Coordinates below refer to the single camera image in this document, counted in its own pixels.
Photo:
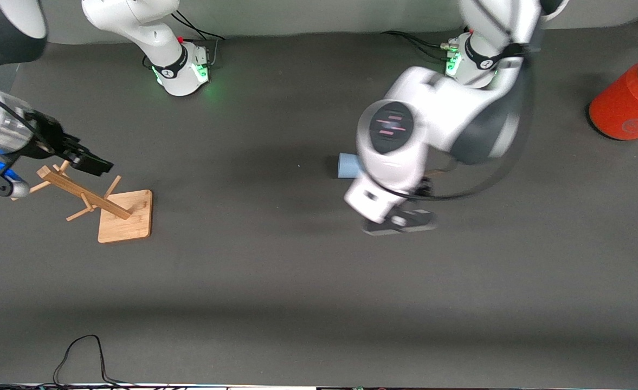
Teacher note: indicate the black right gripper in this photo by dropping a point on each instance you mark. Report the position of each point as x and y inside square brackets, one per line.
[49, 137]

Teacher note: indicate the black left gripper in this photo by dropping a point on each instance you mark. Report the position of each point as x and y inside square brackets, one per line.
[423, 191]

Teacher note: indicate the light blue cup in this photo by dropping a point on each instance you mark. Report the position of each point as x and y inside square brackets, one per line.
[347, 166]

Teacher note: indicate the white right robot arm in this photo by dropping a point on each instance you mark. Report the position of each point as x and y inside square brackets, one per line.
[150, 32]

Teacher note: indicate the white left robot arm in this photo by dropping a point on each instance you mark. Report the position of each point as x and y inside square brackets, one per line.
[438, 108]

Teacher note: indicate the wooden mug rack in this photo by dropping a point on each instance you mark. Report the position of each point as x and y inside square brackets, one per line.
[126, 227]

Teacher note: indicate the orange soda can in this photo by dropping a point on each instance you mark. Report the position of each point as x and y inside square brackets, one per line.
[625, 103]

